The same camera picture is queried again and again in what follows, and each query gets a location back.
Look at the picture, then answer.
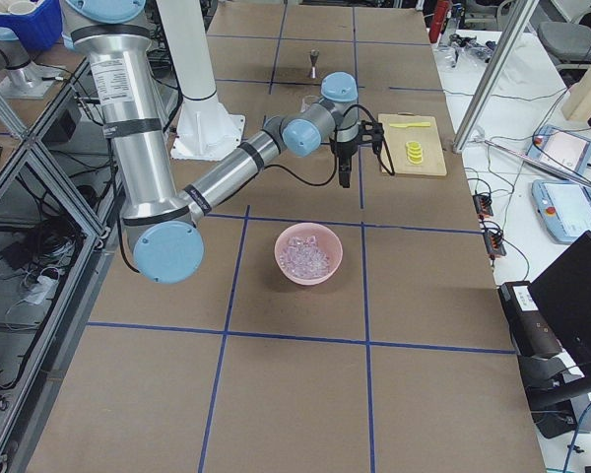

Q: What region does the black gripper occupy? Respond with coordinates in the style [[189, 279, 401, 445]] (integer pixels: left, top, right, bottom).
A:
[[330, 121, 384, 188]]

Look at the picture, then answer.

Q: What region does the steel cocktail jigger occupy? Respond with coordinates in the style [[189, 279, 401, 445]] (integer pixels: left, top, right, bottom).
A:
[[308, 49, 319, 79]]

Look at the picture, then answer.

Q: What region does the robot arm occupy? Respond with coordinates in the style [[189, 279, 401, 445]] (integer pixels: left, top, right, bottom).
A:
[[60, 1, 392, 284], [0, 27, 54, 100]]

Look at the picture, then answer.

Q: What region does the pile of ice cubes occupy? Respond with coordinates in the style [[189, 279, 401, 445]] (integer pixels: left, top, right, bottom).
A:
[[279, 236, 331, 280]]

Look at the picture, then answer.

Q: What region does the bamboo cutting board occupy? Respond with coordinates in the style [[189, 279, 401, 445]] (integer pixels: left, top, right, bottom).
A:
[[378, 113, 447, 177]]

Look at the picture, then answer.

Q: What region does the yellow plastic knife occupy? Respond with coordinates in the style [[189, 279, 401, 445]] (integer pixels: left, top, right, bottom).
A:
[[389, 121, 431, 129]]

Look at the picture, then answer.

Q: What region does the pink bowl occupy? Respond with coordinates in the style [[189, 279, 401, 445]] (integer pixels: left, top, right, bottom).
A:
[[274, 223, 343, 286]]

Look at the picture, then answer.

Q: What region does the blue teach pendant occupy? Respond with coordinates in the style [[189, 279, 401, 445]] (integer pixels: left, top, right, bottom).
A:
[[527, 125, 591, 174], [531, 179, 591, 244]]

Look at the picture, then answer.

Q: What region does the black box device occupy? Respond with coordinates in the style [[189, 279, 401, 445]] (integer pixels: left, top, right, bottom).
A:
[[497, 281, 561, 360]]

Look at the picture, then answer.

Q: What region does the grey office chair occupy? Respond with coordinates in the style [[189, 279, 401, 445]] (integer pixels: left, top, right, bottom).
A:
[[537, 3, 591, 68]]

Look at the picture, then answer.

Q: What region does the black monitor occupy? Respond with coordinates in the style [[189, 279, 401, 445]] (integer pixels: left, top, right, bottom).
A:
[[529, 231, 591, 375]]

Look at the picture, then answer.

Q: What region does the blue plastic crate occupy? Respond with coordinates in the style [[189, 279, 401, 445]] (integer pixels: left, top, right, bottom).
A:
[[0, 0, 63, 51]]

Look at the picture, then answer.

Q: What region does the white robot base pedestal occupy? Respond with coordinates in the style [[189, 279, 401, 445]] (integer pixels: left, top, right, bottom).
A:
[[157, 0, 245, 162]]

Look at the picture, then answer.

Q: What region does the aluminium frame column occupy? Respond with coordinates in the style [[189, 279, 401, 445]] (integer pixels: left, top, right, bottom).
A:
[[452, 0, 539, 154]]

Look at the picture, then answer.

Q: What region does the wooden post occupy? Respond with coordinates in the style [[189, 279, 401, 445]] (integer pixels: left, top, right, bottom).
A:
[[561, 65, 591, 122]]

